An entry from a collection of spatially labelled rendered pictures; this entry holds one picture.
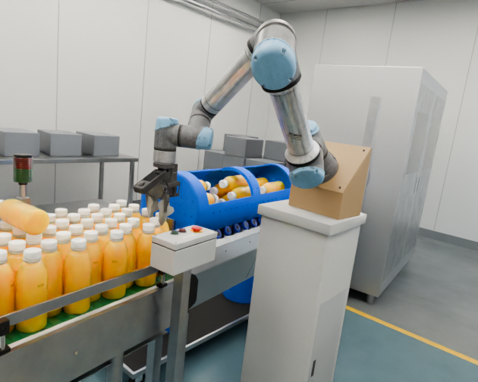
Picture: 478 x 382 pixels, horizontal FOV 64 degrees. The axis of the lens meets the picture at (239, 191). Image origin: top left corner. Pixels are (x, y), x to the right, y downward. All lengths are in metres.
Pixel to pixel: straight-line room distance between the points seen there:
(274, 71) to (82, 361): 0.94
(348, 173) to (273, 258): 0.44
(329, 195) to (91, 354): 0.94
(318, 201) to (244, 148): 3.81
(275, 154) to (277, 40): 4.45
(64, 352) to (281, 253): 0.81
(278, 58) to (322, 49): 6.13
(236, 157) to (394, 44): 3.00
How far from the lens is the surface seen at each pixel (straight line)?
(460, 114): 6.25
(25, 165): 1.58
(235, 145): 5.36
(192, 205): 1.52
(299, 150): 1.24
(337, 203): 1.46
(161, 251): 1.19
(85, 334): 1.19
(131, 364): 2.28
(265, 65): 1.04
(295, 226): 1.46
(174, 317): 1.34
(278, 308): 1.59
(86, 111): 5.09
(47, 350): 1.14
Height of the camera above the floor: 1.48
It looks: 11 degrees down
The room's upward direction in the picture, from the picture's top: 7 degrees clockwise
